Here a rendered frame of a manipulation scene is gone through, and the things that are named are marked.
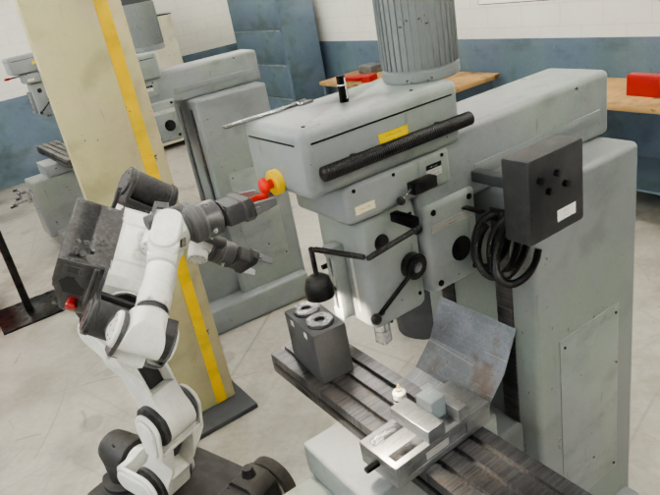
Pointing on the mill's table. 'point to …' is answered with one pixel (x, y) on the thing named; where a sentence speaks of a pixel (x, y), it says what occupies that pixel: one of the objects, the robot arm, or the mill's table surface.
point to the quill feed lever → (412, 262)
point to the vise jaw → (417, 420)
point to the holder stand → (319, 341)
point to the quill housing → (377, 234)
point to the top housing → (348, 132)
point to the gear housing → (378, 190)
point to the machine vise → (475, 412)
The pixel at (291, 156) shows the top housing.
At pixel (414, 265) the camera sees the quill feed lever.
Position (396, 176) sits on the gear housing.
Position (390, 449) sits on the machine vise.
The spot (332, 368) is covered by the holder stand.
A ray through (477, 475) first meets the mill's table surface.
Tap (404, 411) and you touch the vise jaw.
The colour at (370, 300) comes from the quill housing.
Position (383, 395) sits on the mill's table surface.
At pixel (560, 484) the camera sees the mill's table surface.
